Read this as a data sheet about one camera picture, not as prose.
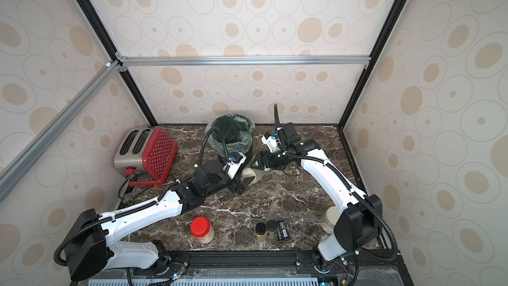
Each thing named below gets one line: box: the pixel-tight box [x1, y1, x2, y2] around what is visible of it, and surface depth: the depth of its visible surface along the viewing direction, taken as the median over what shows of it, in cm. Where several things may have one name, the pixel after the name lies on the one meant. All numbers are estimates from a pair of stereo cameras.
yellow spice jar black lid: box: [255, 222, 268, 243], surface depth 75 cm
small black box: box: [277, 221, 292, 243], surface depth 81 cm
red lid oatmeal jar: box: [190, 216, 215, 244], surface depth 73 cm
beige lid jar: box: [321, 205, 341, 235], surface depth 77 cm
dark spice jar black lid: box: [266, 219, 278, 239], surface depth 76 cm
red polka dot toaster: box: [113, 125, 178, 187], surface depth 91 cm
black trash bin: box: [205, 113, 256, 165], surface depth 92 cm
